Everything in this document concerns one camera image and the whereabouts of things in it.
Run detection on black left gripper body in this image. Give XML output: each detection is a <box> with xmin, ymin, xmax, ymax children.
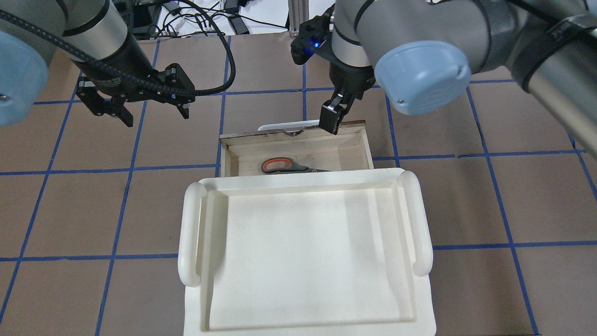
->
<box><xmin>76</xmin><ymin>63</ymin><xmax>195</xmax><ymax>117</ymax></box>

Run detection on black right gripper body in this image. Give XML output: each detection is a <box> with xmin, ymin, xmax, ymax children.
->
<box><xmin>290</xmin><ymin>15</ymin><xmax>375</xmax><ymax>101</ymax></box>

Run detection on orange grey scissors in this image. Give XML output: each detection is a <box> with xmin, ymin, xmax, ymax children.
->
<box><xmin>260</xmin><ymin>157</ymin><xmax>330</xmax><ymax>175</ymax></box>

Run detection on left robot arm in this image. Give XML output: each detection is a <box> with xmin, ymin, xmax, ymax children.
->
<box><xmin>0</xmin><ymin>0</ymin><xmax>195</xmax><ymax>127</ymax></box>

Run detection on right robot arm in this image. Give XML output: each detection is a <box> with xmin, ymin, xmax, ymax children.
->
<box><xmin>291</xmin><ymin>0</ymin><xmax>597</xmax><ymax>155</ymax></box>

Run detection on white plastic tray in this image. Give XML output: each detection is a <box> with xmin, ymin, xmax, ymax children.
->
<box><xmin>178</xmin><ymin>168</ymin><xmax>437</xmax><ymax>336</ymax></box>

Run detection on aluminium frame post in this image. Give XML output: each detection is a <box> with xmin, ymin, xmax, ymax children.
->
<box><xmin>287</xmin><ymin>0</ymin><xmax>309</xmax><ymax>37</ymax></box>

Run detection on wooden drawer with white handle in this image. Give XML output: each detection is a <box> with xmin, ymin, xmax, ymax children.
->
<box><xmin>218</xmin><ymin>120</ymin><xmax>374</xmax><ymax>178</ymax></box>

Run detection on black braided cable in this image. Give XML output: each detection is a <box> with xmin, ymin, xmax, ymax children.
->
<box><xmin>0</xmin><ymin>0</ymin><xmax>236</xmax><ymax>98</ymax></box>

